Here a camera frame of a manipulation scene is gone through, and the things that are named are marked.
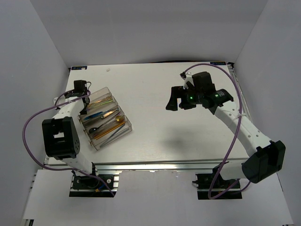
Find orange chopstick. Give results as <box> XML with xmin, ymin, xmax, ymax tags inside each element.
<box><xmin>94</xmin><ymin>124</ymin><xmax>127</xmax><ymax>141</ymax></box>
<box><xmin>94</xmin><ymin>122</ymin><xmax>126</xmax><ymax>140</ymax></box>

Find black table knife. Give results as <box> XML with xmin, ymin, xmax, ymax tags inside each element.
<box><xmin>100</xmin><ymin>108</ymin><xmax>119</xmax><ymax>119</ymax></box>

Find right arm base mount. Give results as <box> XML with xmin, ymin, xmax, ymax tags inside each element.
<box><xmin>192</xmin><ymin>174</ymin><xmax>242</xmax><ymax>200</ymax></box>

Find blue table knife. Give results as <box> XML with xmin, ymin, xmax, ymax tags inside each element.
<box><xmin>83</xmin><ymin>112</ymin><xmax>104</xmax><ymax>121</ymax></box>

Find clear four-compartment organizer tray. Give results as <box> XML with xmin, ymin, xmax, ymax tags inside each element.
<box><xmin>79</xmin><ymin>87</ymin><xmax>132</xmax><ymax>150</ymax></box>

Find black spoon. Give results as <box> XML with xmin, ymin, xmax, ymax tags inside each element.
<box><xmin>88</xmin><ymin>113</ymin><xmax>120</xmax><ymax>134</ymax></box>

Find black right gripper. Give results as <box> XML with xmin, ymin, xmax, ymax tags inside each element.
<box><xmin>166</xmin><ymin>86</ymin><xmax>203</xmax><ymax>112</ymax></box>

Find iridescent rainbow spoon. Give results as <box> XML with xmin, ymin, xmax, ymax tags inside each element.
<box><xmin>93</xmin><ymin>115</ymin><xmax>125</xmax><ymax>136</ymax></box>

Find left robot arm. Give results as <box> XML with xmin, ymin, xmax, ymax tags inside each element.
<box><xmin>42</xmin><ymin>80</ymin><xmax>99</xmax><ymax>188</ymax></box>

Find iridescent rainbow fork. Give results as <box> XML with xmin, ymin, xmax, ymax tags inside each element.
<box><xmin>87</xmin><ymin>97</ymin><xmax>113</xmax><ymax>110</ymax></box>

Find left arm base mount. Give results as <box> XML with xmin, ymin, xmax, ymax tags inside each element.
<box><xmin>69</xmin><ymin>171</ymin><xmax>119</xmax><ymax>198</ymax></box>

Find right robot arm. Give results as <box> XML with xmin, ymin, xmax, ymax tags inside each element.
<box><xmin>166</xmin><ymin>72</ymin><xmax>285</xmax><ymax>188</ymax></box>

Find gold ornate fork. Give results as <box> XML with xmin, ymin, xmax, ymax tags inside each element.
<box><xmin>88</xmin><ymin>96</ymin><xmax>111</xmax><ymax>107</ymax></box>

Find grey-blue chopstick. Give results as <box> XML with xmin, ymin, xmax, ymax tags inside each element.
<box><xmin>103</xmin><ymin>125</ymin><xmax>125</xmax><ymax>143</ymax></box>
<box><xmin>99</xmin><ymin>128</ymin><xmax>130</xmax><ymax>148</ymax></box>

